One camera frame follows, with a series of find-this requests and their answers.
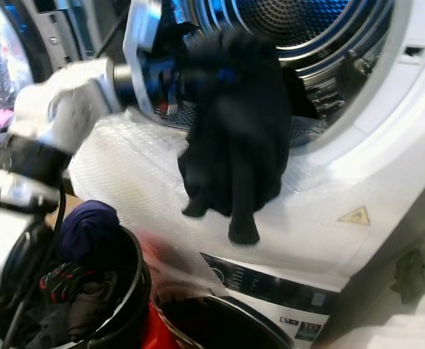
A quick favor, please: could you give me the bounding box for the white washing machine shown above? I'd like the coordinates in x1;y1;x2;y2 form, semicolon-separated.
198;251;346;349

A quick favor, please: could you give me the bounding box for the red plastic item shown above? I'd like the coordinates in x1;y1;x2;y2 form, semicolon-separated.
141;302;177;349

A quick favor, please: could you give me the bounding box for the dark wall fixture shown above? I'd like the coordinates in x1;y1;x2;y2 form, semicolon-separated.
390;250;425;303

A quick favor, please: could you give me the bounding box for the black and red glove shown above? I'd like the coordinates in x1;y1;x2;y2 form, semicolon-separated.
39;262;98;303

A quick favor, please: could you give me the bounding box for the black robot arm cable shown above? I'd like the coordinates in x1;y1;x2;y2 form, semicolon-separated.
0;182;65;349

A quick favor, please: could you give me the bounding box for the round glass dryer door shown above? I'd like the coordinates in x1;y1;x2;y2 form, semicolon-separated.
0;0;36;151

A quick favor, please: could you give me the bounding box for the white tumble dryer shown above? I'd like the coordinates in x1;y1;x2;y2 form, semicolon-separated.
16;0;425;293

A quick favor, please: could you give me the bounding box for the yellow triangle warning sticker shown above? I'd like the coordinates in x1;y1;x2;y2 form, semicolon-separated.
338;206;371;225

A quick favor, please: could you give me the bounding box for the navy blue garment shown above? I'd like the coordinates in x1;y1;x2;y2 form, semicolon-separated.
60;201;121;267

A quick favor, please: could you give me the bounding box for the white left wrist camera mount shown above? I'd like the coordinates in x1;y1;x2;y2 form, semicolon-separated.
123;0;167;114

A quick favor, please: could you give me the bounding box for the black garment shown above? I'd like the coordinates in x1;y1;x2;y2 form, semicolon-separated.
172;29;319;246

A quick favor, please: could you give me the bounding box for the empty black bucket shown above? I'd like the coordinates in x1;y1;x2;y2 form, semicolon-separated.
154;294;295;349

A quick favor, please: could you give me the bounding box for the black laundry bucket with clothes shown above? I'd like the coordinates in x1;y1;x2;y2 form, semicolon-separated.
0;218;152;349

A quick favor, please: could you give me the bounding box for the dark grey garment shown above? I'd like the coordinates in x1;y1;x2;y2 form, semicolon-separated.
23;284;120;349

